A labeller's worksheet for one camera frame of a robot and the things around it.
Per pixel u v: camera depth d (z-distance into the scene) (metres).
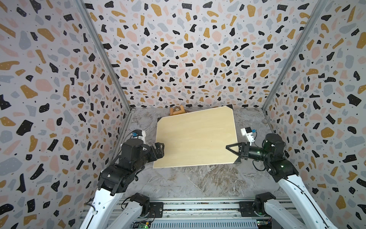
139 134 0.59
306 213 0.42
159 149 0.59
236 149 0.65
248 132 0.65
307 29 0.78
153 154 0.58
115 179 0.42
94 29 0.77
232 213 0.74
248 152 0.59
